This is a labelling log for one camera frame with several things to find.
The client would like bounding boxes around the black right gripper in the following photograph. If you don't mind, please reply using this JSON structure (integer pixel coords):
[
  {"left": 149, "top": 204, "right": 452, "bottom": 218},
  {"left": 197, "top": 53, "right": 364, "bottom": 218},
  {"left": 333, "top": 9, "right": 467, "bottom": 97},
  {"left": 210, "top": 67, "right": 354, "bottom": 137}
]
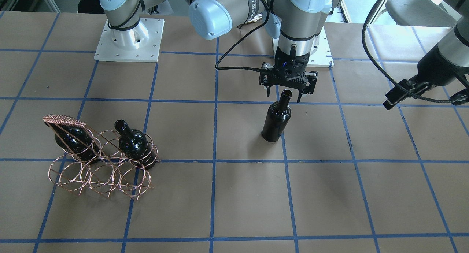
[{"left": 259, "top": 48, "right": 318, "bottom": 103}]

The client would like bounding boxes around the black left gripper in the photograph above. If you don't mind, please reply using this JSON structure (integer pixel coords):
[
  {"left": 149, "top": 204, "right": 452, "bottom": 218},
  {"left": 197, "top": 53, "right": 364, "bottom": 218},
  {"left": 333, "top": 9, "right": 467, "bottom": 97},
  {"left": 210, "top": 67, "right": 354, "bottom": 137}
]
[{"left": 383, "top": 45, "right": 468, "bottom": 111}]

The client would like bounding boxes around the dark wine bottle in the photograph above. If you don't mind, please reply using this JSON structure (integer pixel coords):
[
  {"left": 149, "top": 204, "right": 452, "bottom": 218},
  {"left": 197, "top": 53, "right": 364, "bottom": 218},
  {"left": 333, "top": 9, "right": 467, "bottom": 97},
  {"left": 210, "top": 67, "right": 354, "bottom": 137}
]
[
  {"left": 261, "top": 89, "right": 292, "bottom": 142},
  {"left": 44, "top": 122, "right": 99, "bottom": 164},
  {"left": 114, "top": 119, "right": 157, "bottom": 170}
]

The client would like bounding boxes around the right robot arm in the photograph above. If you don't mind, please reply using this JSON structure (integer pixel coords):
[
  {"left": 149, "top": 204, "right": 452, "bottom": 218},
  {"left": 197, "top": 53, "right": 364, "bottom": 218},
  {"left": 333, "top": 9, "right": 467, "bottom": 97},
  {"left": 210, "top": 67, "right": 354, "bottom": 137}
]
[{"left": 95, "top": 0, "right": 333, "bottom": 102}]

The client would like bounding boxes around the dark wine bottle in basket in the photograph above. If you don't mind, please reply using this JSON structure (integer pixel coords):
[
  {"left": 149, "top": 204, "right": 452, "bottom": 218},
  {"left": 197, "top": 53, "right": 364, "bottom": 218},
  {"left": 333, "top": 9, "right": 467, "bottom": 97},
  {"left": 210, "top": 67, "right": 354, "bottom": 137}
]
[{"left": 114, "top": 119, "right": 157, "bottom": 170}]

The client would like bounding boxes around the grey office chair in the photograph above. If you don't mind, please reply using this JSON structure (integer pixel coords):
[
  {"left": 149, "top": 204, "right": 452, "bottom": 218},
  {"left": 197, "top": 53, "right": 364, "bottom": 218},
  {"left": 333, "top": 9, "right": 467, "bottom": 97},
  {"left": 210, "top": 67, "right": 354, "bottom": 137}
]
[{"left": 385, "top": 0, "right": 454, "bottom": 27}]

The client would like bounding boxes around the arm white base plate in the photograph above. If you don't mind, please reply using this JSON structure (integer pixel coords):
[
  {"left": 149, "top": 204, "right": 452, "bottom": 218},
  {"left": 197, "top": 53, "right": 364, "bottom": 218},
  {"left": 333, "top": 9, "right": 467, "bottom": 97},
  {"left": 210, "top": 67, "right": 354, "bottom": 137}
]
[
  {"left": 94, "top": 18, "right": 165, "bottom": 63},
  {"left": 272, "top": 27, "right": 334, "bottom": 67}
]

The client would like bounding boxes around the copper wire wine basket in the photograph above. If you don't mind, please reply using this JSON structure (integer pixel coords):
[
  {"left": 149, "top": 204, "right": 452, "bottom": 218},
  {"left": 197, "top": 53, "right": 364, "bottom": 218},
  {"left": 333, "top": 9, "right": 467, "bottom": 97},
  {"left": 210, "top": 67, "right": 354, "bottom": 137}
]
[{"left": 43, "top": 115, "right": 160, "bottom": 200}]

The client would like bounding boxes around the dark wine bottle under handle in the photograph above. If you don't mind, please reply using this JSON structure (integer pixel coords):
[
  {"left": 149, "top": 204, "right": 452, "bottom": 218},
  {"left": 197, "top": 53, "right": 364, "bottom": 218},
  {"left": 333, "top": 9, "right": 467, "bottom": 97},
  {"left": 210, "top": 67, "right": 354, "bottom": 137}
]
[{"left": 44, "top": 122, "right": 99, "bottom": 164}]

